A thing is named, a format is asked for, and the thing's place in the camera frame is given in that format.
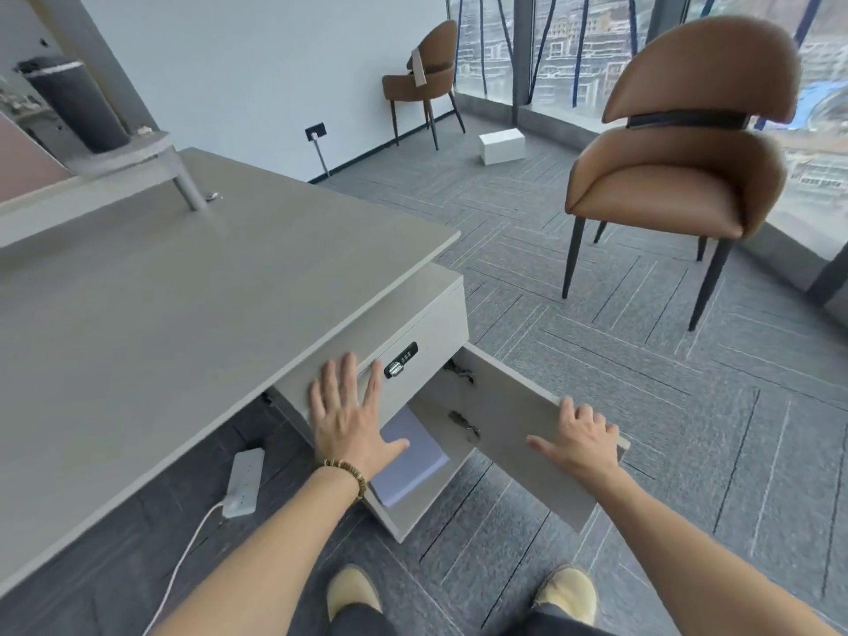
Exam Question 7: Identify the person's right hand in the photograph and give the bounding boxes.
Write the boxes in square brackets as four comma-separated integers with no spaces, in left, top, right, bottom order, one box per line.
[526,397,621,488]

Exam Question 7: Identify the person's left hand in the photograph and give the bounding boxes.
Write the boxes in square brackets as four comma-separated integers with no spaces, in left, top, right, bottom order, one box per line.
[309,352,410,484]

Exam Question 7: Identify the grey cabinet door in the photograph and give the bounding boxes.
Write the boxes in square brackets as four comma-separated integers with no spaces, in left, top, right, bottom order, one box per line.
[409,343,632,534]

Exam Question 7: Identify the grey cabinet drawer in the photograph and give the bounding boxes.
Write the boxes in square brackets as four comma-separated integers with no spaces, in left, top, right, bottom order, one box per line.
[274,283,469,446]

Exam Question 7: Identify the person's left forearm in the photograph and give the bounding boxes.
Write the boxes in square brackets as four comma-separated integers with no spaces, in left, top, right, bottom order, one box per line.
[149,465,364,636]

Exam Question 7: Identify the person's right forearm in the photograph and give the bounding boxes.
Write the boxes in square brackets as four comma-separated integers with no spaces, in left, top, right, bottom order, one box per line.
[588,465,848,636]

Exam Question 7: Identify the stack of white paper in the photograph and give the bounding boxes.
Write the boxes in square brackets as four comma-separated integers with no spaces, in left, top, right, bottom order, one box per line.
[367,412,452,508]

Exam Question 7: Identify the black keypad drawer lock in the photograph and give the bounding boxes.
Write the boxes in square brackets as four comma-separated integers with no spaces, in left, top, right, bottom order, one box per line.
[383,341,420,381]

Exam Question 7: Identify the white power strip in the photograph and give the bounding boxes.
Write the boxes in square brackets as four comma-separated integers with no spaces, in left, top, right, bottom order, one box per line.
[220,447,266,520]

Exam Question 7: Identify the grey desk side cabinet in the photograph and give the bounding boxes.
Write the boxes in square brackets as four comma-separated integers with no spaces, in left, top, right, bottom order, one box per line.
[267,261,479,544]

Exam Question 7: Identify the beige right shoe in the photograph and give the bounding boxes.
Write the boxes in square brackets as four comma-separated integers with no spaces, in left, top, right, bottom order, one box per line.
[533,565,599,626]

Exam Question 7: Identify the beige shoe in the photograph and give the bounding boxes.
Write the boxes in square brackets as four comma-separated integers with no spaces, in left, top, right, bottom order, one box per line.
[533,565,599,626]
[325,565,384,623]

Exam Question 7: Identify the beige left shoe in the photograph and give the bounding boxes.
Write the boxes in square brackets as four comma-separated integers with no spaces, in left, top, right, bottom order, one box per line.
[325,565,384,623]

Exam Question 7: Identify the dark trousers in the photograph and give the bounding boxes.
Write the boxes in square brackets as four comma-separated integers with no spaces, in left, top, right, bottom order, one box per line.
[327,601,598,636]

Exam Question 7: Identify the grey wooden desk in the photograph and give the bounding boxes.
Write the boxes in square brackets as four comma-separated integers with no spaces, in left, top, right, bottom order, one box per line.
[0,147,462,598]

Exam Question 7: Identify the large brown leather chair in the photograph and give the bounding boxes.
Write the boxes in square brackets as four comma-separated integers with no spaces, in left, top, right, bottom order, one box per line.
[562,15,805,333]

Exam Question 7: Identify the white cardboard box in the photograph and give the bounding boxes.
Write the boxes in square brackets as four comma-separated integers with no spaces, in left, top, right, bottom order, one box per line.
[478,127,528,167]

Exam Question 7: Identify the grey desk riser shelf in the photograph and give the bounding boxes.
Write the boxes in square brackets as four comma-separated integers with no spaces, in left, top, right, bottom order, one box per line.
[0,130,213,250]

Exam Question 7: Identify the small brown leather chair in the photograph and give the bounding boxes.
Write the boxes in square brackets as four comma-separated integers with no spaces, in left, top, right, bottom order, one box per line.
[382,19,467,151]

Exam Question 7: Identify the grey window pillar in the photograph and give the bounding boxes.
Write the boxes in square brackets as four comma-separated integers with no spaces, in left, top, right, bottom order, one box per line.
[510,0,538,110]

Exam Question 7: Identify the pink board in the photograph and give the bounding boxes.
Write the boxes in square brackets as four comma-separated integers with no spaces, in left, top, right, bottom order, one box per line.
[0,112,71,203]

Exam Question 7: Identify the black cylindrical bin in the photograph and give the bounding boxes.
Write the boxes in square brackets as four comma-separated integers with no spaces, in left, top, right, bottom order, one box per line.
[16,56,131,155]

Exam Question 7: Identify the brown bead bracelet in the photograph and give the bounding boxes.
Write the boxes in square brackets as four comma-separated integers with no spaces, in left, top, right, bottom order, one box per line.
[322,459,367,503]

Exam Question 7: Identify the white power strip cable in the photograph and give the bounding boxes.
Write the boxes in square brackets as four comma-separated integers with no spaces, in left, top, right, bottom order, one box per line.
[142,500,227,636]

